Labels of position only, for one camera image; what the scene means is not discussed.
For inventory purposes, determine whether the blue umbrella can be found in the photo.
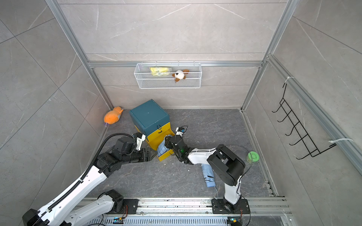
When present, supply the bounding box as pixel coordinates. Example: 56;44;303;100
157;140;170;157
201;164;216;187

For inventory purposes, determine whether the teal drawer cabinet yellow base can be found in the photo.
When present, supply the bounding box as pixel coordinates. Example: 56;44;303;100
130;99;174;161

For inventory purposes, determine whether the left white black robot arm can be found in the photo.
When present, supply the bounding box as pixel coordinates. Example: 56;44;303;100
22;133;157;226

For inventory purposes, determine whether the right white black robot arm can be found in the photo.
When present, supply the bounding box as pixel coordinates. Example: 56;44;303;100
165;135;251;215

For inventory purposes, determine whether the orange plush toy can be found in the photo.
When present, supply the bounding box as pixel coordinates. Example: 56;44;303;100
104;106;123;125

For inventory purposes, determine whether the brown white plush dog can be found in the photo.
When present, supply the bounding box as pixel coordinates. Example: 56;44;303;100
172;69;189;83

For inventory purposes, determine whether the yellow packet in basket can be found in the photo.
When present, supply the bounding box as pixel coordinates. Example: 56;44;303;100
150;67;172;76

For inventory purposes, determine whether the green round lid container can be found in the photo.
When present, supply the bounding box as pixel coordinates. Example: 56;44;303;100
247;151;260;164

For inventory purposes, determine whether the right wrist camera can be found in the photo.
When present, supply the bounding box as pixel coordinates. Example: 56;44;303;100
175;126;188;137

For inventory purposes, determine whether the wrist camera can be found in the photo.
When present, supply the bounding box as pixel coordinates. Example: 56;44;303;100
175;126;188;137
133;132;146;151

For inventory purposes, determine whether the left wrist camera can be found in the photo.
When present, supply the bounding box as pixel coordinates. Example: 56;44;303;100
133;132;146;151

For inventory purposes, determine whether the white wire wall basket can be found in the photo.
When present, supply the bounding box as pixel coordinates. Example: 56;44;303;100
134;62;202;89

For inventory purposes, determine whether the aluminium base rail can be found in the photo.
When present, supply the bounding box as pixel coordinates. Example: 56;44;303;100
56;197;293;226

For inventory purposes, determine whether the black wall hook rack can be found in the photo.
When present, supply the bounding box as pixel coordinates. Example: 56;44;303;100
272;83;337;160

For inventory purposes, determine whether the aluminium frame profile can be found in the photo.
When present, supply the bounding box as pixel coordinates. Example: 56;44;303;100
47;1;362;172

